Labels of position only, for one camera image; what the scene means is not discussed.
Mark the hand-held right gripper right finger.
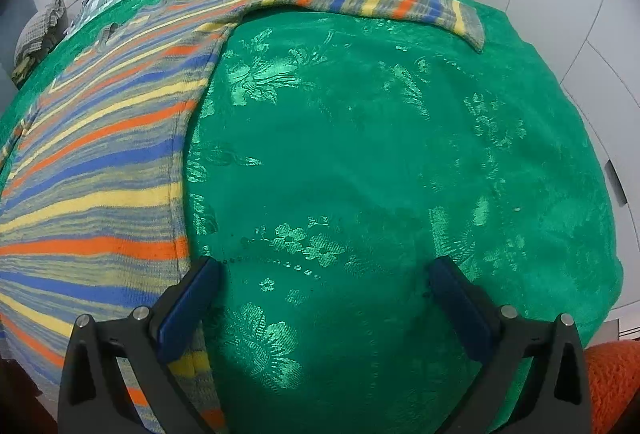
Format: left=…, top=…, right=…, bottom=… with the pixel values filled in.
left=425, top=256, right=593, bottom=434

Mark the pile of clothes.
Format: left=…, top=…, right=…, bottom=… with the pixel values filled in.
left=12, top=0, right=68, bottom=84

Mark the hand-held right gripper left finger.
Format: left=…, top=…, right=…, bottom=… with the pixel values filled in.
left=57, top=256, right=228, bottom=434

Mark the striped knit sweater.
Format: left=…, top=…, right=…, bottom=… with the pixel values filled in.
left=0, top=0, right=486, bottom=434

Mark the green floral blanket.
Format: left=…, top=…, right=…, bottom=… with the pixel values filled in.
left=0, top=0, right=626, bottom=434

